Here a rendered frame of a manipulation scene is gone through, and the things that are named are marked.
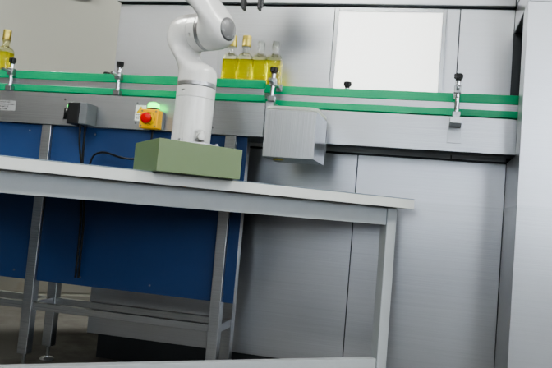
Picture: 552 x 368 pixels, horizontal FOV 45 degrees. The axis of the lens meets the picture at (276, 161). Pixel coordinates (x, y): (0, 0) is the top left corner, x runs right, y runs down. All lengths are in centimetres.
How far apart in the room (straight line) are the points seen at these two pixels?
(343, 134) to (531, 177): 66
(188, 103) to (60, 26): 282
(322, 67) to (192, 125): 81
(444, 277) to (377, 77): 80
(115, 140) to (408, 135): 109
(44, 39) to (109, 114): 219
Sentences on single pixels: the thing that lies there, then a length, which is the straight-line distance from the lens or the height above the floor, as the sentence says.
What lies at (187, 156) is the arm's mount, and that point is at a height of 80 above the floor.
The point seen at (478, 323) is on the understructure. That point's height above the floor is 32.
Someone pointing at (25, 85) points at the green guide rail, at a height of 107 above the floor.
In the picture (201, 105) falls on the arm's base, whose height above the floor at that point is 96.
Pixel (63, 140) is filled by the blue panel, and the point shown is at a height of 87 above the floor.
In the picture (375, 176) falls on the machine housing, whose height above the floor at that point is 84.
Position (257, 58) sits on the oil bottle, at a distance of 260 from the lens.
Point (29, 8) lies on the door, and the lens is 479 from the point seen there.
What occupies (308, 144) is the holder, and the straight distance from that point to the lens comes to 218.
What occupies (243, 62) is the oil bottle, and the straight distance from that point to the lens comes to 260.
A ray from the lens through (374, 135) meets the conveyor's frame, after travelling 243.
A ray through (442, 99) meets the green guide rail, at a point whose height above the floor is 111.
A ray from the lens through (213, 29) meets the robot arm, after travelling 206.
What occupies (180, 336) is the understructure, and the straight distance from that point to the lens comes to 283.
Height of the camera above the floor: 66
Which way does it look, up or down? 4 degrees up
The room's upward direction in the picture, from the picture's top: 5 degrees clockwise
